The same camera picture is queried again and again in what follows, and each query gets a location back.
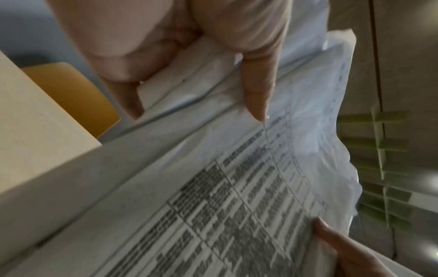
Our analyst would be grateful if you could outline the pile of printed papers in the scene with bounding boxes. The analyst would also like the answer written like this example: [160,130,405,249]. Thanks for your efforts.
[0,0,364,277]

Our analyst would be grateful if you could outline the yellow plastic chair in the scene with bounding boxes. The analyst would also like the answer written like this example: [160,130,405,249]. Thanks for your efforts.
[20,61,121,140]

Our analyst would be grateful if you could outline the green ceiling baffles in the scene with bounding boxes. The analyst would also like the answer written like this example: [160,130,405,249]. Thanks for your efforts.
[337,106,415,234]

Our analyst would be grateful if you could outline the person's left hand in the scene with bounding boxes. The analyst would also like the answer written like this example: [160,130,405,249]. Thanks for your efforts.
[44,0,292,122]

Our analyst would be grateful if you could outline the person's right hand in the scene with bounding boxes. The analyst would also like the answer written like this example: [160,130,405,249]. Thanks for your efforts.
[312,217,400,277]

